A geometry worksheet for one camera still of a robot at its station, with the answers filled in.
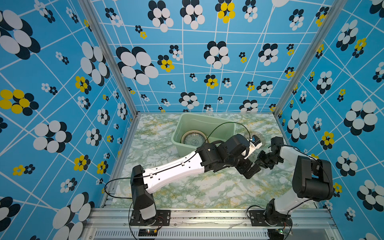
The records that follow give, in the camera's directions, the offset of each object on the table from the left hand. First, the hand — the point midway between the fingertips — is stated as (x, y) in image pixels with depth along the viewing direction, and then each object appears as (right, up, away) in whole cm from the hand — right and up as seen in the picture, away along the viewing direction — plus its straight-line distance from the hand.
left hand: (256, 160), depth 62 cm
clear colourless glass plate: (-27, +7, +37) cm, 46 cm away
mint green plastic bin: (-30, +18, +36) cm, 50 cm away
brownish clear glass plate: (+14, +8, +46) cm, 49 cm away
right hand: (+14, -8, +31) cm, 35 cm away
